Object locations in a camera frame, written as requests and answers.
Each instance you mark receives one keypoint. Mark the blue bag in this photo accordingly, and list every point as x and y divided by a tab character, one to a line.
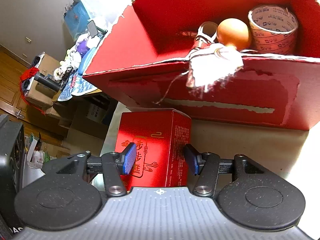
76	18

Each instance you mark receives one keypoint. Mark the orange gourd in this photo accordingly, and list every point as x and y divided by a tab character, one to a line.
233	32

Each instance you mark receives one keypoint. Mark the small red gift box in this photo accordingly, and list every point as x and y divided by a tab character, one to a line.
160	137

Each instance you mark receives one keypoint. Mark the brown packing tape roll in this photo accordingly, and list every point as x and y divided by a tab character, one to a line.
274	29

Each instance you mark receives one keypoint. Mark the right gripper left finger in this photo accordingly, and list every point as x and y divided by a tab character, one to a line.
115	165

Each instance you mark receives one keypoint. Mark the blue glasses case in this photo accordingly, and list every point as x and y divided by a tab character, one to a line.
86	60

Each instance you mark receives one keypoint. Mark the purple toy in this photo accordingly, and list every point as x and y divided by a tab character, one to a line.
82	48

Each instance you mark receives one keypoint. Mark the large red cardboard box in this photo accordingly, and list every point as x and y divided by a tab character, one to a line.
250	62

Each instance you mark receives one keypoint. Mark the red white tassel ornament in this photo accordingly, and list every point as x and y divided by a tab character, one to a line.
209	62

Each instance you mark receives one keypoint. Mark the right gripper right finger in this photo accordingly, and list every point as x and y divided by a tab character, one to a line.
206	167

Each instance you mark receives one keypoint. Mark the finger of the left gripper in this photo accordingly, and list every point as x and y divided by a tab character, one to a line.
12	158

